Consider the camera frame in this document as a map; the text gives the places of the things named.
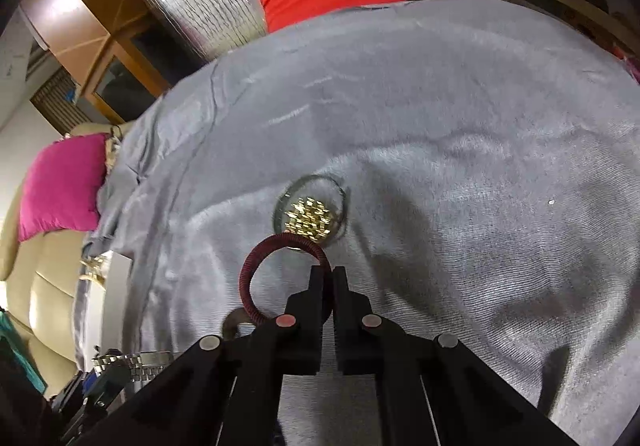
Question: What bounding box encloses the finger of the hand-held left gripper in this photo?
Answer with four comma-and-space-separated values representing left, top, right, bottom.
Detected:
52, 356, 128, 422

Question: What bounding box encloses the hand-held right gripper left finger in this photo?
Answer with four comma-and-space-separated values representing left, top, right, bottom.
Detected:
65, 266, 331, 446

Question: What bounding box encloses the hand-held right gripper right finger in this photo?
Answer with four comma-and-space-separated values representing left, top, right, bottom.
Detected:
331, 266, 578, 446

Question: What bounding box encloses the silver wristwatch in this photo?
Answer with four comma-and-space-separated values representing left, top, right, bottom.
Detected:
94, 350, 173, 384

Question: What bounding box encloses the maroon bangle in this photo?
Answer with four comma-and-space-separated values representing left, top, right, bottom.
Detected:
239, 233, 333, 327

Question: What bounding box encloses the gold pearl brooch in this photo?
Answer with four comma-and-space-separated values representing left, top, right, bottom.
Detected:
285, 196, 336, 242

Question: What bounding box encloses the silver bangle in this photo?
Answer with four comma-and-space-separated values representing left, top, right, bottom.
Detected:
272, 173, 351, 247

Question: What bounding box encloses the teal cloth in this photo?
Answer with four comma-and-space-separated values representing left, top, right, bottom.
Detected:
0, 311, 46, 394

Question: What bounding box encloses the beige sofa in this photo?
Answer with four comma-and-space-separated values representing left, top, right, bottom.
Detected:
0, 121, 131, 399

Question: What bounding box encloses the pink cushion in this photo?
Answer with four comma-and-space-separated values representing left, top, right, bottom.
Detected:
17, 133, 108, 242

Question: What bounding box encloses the grey blanket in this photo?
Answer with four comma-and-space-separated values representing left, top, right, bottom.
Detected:
72, 0, 640, 446

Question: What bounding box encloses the gold patterned cushion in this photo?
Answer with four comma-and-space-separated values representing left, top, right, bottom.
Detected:
102, 123, 126, 172

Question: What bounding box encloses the wooden cabinet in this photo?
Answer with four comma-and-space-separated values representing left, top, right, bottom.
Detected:
20, 0, 176, 124

